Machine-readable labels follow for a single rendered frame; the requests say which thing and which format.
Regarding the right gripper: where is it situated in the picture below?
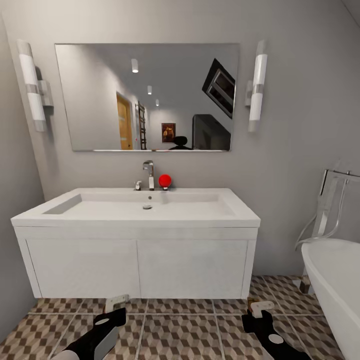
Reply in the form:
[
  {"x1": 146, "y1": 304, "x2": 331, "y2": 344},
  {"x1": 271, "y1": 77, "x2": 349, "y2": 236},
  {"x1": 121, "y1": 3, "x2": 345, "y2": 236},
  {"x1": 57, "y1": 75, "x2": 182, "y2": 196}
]
[{"x1": 241, "y1": 311, "x2": 274, "y2": 336}]

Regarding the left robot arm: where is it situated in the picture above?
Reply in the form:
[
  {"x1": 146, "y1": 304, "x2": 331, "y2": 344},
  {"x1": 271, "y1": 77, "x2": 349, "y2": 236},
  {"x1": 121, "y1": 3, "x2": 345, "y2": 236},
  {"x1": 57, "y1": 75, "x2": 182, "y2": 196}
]
[{"x1": 50, "y1": 294, "x2": 130, "y2": 360}]

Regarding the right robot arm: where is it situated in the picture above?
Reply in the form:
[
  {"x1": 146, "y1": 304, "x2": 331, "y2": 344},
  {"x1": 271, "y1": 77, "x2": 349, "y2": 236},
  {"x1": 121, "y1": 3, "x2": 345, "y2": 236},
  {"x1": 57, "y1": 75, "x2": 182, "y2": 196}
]
[{"x1": 241, "y1": 301, "x2": 312, "y2": 360}]

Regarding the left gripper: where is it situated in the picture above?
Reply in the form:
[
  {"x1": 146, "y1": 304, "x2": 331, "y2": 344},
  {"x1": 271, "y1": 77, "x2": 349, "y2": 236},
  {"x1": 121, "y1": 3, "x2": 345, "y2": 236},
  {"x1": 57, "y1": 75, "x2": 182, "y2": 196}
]
[{"x1": 93, "y1": 308, "x2": 126, "y2": 327}]

